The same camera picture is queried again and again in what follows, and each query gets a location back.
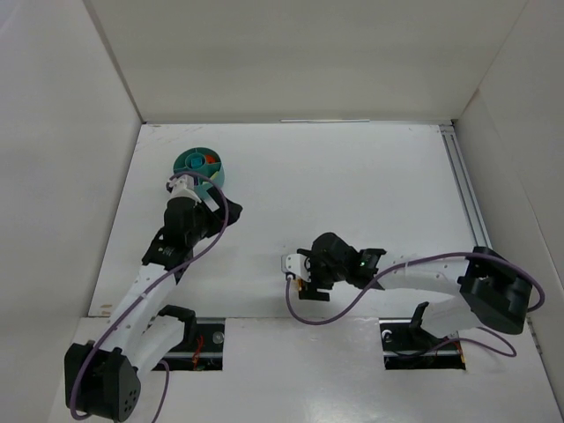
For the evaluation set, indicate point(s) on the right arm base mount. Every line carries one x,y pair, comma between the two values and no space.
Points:
405,346

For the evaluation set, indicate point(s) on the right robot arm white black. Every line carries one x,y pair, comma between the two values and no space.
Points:
482,288

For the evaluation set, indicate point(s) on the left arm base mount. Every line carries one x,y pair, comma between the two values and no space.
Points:
202,345

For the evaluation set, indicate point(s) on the teal round divided container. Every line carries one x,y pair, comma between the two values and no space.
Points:
213,163

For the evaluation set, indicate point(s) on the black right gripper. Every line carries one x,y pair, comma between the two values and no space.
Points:
311,284

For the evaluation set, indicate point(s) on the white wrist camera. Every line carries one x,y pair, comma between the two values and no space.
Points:
295,265
182,187

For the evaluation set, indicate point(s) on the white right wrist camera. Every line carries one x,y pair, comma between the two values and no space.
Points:
295,265

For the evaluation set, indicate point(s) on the aluminium rail at table edge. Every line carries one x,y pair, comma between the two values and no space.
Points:
469,201

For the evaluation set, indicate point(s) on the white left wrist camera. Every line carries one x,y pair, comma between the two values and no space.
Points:
182,187

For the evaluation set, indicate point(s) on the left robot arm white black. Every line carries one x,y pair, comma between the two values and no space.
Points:
103,377

